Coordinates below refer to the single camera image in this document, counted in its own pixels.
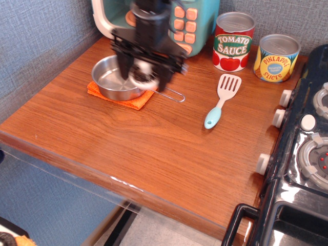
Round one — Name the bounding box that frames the orange rag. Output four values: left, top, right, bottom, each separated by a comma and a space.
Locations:
87, 81, 154, 110

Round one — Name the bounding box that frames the silver pot with wire handle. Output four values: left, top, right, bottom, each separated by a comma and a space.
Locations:
91, 55, 185, 103

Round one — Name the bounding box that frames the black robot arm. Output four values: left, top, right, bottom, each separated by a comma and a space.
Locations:
112, 1, 187, 91

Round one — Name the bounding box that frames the tomato sauce can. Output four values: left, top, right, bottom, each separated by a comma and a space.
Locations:
212, 12, 255, 72

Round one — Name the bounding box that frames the black toy stove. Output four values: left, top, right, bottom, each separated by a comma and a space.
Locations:
222, 45, 327, 245

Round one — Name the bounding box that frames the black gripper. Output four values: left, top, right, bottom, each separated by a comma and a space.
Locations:
112, 11, 187, 92

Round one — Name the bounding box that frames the orange and black object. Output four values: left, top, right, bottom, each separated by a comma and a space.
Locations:
1, 217, 36, 246

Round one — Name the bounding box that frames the pineapple slices can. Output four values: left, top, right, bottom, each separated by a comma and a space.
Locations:
253, 34, 301, 83

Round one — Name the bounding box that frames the teal toy microwave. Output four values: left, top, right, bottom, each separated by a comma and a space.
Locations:
91, 0, 220, 57

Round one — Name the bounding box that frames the white toy mushroom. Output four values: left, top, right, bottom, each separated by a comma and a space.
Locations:
128, 59, 159, 90

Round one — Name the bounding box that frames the white spatula teal handle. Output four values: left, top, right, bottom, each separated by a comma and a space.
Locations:
204, 74, 242, 129

